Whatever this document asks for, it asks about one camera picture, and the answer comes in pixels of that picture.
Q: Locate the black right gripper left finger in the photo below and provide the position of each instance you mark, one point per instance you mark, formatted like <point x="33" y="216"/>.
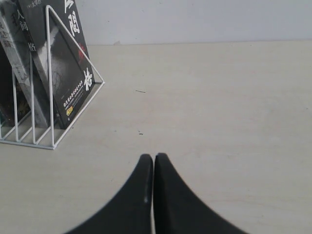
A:
<point x="129" y="211"/>

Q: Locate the white wire book rack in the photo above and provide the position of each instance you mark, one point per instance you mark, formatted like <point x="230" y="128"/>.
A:
<point x="29" y="138"/>

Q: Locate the grey white book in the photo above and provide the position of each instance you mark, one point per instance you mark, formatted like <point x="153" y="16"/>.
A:
<point x="16" y="48"/>

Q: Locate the black book white characters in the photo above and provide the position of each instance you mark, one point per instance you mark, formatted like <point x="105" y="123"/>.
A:
<point x="72" y="74"/>

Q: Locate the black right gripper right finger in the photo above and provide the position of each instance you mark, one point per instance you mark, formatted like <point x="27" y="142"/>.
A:
<point x="178" y="210"/>

